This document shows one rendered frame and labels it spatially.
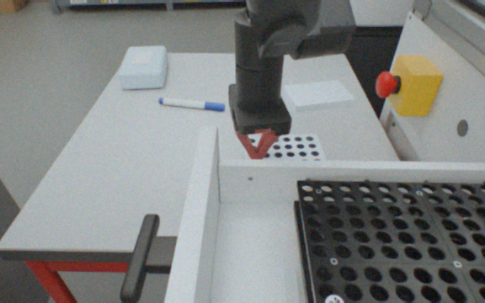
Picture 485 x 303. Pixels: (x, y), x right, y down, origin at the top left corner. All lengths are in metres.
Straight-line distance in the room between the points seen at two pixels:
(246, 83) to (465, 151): 0.29
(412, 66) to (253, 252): 0.36
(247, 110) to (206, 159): 0.12
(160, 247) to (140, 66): 0.57
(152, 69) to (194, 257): 0.58
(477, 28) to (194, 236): 0.42
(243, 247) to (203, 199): 0.10
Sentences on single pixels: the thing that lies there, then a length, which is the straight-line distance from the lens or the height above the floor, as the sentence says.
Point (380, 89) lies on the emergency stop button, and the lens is 0.57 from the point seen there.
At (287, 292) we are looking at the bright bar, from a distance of 0.32.
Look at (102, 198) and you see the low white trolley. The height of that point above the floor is 0.76.
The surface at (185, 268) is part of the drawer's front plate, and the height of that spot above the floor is 0.93.
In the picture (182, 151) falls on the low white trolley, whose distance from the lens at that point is 0.58.
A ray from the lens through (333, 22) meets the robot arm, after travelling 0.38.
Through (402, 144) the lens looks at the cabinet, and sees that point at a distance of 0.70.
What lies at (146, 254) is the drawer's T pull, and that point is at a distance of 0.27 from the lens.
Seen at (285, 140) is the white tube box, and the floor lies 0.79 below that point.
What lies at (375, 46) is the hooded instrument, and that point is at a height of 0.74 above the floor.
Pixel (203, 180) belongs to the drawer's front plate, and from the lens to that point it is 0.28.
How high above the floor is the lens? 1.13
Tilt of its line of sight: 40 degrees down
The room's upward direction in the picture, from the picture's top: straight up
